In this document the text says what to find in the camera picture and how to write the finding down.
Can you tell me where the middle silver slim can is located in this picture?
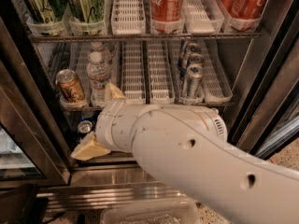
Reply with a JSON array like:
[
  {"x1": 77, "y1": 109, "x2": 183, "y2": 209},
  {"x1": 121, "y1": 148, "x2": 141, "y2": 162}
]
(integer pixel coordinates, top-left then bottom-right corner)
[{"x1": 180, "y1": 53, "x2": 205, "y2": 76}]

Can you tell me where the green can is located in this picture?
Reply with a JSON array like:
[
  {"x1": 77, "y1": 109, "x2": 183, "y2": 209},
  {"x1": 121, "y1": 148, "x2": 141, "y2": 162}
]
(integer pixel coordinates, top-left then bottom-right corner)
[
  {"x1": 68, "y1": 0, "x2": 105, "y2": 23},
  {"x1": 23, "y1": 0, "x2": 67, "y2": 23}
]

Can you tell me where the front left blue can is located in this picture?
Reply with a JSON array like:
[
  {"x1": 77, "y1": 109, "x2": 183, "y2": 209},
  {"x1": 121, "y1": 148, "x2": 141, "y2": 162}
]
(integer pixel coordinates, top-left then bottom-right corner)
[{"x1": 78, "y1": 120, "x2": 93, "y2": 138}]

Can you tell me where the right front red cola can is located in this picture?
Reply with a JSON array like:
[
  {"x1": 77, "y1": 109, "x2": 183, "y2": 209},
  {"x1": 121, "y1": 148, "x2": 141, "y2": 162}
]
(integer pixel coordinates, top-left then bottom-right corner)
[{"x1": 230, "y1": 0, "x2": 265, "y2": 20}]

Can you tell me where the fridge door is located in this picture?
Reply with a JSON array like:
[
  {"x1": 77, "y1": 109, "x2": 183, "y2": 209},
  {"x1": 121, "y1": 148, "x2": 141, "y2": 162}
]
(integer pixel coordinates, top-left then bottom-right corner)
[{"x1": 0, "y1": 20, "x2": 75, "y2": 189}]

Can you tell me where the silver slim can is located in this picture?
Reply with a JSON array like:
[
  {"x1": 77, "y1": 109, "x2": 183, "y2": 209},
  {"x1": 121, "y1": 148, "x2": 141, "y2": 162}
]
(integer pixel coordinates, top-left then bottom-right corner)
[
  {"x1": 182, "y1": 64, "x2": 204, "y2": 99},
  {"x1": 180, "y1": 53, "x2": 205, "y2": 76},
  {"x1": 178, "y1": 40, "x2": 201, "y2": 69}
]

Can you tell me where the rear clear water bottle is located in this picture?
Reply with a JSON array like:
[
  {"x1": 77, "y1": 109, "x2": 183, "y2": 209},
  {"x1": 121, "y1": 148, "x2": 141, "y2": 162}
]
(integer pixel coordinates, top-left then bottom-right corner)
[{"x1": 90, "y1": 42, "x2": 112, "y2": 64}]

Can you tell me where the orange soda can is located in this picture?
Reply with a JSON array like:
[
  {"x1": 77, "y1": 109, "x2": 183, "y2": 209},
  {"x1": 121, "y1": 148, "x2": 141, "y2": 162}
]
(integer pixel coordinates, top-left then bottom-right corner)
[{"x1": 56, "y1": 69, "x2": 85, "y2": 103}]

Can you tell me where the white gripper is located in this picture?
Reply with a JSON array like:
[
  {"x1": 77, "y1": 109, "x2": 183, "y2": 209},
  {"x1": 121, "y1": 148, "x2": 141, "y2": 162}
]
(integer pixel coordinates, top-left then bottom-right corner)
[{"x1": 71, "y1": 82, "x2": 146, "y2": 161}]

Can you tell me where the right green can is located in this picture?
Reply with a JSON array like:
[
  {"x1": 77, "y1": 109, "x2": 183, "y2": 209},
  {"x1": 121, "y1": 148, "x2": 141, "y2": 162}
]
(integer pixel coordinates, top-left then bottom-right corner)
[{"x1": 68, "y1": 0, "x2": 105, "y2": 23}]

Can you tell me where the rear left blue can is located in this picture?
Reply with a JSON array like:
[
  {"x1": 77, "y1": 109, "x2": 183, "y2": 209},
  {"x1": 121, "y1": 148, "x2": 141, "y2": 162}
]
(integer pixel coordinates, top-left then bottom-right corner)
[{"x1": 81, "y1": 110, "x2": 97, "y2": 121}]

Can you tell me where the middle red cola can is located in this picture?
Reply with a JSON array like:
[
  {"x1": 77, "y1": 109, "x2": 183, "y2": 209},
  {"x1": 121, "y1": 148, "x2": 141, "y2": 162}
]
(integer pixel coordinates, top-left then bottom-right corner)
[{"x1": 150, "y1": 0, "x2": 183, "y2": 22}]

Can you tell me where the front silver slim can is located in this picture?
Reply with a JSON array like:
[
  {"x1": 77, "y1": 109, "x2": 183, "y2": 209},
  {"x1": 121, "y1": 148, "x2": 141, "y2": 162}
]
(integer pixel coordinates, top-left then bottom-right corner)
[{"x1": 182, "y1": 64, "x2": 204, "y2": 99}]

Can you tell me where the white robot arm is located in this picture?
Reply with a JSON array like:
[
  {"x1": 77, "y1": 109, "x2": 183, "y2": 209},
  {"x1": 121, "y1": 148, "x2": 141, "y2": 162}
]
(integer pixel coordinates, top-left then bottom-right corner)
[{"x1": 71, "y1": 89, "x2": 299, "y2": 224}]

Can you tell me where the rear silver slim can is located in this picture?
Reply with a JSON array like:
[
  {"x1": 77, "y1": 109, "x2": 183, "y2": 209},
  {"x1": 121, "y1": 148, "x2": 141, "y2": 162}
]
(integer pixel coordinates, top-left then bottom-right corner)
[{"x1": 178, "y1": 40, "x2": 201, "y2": 69}]

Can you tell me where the blue can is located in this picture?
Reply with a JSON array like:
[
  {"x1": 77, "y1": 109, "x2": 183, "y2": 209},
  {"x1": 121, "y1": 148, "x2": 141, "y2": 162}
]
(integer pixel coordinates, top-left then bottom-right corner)
[
  {"x1": 78, "y1": 120, "x2": 93, "y2": 138},
  {"x1": 81, "y1": 110, "x2": 97, "y2": 121}
]

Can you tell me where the clear water bottle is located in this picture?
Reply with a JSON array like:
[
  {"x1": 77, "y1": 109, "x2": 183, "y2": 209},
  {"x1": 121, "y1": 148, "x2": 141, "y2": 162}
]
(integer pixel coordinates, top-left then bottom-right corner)
[
  {"x1": 87, "y1": 51, "x2": 111, "y2": 102},
  {"x1": 90, "y1": 42, "x2": 112, "y2": 64}
]

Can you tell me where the left green can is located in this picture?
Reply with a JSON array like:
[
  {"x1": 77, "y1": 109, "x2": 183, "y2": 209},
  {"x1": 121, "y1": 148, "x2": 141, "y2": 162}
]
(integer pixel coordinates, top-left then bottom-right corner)
[{"x1": 23, "y1": 0, "x2": 67, "y2": 23}]

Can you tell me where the front clear water bottle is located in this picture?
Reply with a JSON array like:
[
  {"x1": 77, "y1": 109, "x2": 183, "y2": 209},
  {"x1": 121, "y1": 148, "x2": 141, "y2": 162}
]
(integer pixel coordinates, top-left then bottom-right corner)
[{"x1": 87, "y1": 51, "x2": 111, "y2": 102}]

